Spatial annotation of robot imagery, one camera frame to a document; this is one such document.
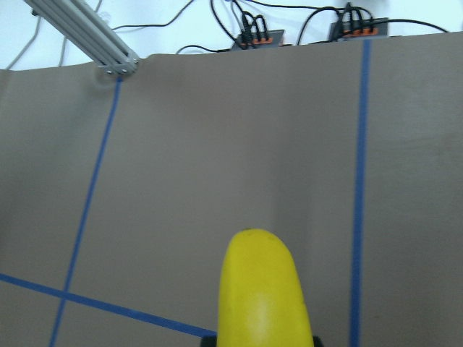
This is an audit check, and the left orange black hub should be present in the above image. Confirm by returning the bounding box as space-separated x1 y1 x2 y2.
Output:
231 11 285 51

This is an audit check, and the aluminium frame post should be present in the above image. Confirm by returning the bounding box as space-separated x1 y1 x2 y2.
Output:
26 0 139 75

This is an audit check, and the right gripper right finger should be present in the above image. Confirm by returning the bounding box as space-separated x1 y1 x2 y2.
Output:
313 335 323 347

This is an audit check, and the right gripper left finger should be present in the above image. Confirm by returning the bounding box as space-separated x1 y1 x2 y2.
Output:
200 335 217 347

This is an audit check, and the orange black hub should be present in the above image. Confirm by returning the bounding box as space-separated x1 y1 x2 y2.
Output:
328 2 388 42
231 11 285 51

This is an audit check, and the right orange black hub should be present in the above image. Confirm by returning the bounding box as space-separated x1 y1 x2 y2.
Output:
328 2 388 42

